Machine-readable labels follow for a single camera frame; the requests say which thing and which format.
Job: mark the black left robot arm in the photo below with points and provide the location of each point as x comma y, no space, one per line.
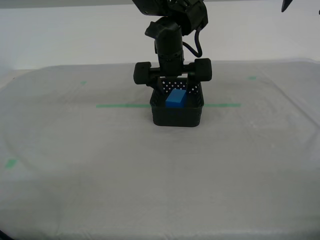
155,7

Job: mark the small green tape square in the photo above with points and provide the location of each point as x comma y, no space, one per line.
252,78
11,163
83,82

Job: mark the blue block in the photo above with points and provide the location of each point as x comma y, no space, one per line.
175,100

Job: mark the black perforated plastic basket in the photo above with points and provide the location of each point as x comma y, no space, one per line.
175,117

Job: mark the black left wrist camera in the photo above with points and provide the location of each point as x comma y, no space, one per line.
195,17

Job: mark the long green tape strip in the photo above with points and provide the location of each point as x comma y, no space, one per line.
120,106

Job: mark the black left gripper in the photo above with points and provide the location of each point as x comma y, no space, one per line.
168,47

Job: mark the white translucent table cover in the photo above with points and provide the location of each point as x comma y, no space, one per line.
150,175

